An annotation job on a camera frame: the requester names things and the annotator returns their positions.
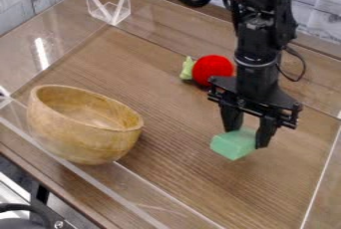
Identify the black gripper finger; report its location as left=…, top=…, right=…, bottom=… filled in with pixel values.
left=256, top=115, right=277, bottom=148
left=221, top=106, right=244, bottom=132

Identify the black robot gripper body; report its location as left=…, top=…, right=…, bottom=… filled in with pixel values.
left=208, top=58, right=303, bottom=128

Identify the green rectangular block stick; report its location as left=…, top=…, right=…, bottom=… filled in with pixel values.
left=210, top=127, right=256, bottom=160

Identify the brown wooden bowl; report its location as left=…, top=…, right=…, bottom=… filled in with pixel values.
left=27, top=85, right=145, bottom=165

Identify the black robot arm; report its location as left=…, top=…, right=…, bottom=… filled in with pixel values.
left=184, top=0, right=303, bottom=148

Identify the red plush ball toy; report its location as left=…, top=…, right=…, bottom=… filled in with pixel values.
left=180, top=55, right=234, bottom=87

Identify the clear acrylic tray wall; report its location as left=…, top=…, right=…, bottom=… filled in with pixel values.
left=0, top=87, right=224, bottom=229

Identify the clear acrylic corner bracket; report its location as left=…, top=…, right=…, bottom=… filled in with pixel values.
left=86, top=0, right=131, bottom=26

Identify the black table frame leg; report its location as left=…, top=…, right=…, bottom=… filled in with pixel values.
left=0, top=181, right=79, bottom=229

